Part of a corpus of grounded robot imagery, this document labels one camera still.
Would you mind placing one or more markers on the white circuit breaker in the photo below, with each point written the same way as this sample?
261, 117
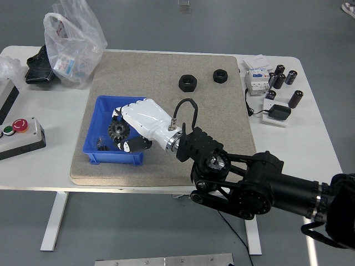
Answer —
256, 81

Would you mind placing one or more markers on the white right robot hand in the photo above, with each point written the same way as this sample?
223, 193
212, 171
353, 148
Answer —
147, 119

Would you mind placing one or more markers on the small black hex nut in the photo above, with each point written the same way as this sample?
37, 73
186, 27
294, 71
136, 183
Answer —
220, 75

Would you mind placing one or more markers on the silver metal plate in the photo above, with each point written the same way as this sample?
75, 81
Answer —
166, 260

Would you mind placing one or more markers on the person's shoe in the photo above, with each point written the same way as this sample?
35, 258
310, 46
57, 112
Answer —
349, 7

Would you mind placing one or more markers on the black power adapter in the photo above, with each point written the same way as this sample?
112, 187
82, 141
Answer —
279, 111

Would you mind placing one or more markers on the grey and black enclosure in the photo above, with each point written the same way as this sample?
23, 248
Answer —
7, 97

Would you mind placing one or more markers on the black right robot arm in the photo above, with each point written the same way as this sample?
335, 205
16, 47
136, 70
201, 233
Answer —
249, 183

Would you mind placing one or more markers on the white square plate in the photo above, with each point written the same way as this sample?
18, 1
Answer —
266, 104

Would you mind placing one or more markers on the black cylindrical capacitor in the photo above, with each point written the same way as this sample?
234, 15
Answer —
272, 80
280, 69
270, 95
280, 81
295, 99
291, 77

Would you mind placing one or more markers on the black plastic part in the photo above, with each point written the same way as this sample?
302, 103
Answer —
38, 69

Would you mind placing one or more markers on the crumpled clear plastic wrap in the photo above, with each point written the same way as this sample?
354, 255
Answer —
9, 69

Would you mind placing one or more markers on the grey emergency stop button box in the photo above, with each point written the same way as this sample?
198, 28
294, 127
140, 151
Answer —
22, 141

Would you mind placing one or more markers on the white table leg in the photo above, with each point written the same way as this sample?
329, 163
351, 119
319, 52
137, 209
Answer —
253, 235
55, 219

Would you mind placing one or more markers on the clear plastic bag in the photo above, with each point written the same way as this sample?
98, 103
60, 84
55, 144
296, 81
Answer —
75, 41

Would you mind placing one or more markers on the metal bracket under table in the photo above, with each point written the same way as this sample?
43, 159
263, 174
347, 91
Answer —
180, 196

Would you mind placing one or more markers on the large black hex nut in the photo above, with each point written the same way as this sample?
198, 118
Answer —
188, 83

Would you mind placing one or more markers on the clear floor marker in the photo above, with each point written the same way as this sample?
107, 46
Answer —
183, 2

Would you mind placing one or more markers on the blue plastic box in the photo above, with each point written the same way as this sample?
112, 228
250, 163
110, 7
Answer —
100, 116

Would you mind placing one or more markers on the white and blue carton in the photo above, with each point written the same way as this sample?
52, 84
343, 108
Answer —
258, 63

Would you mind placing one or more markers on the black metal gear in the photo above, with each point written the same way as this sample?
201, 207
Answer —
118, 130

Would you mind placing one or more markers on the grey-brown mat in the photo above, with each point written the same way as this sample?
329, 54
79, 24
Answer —
166, 72

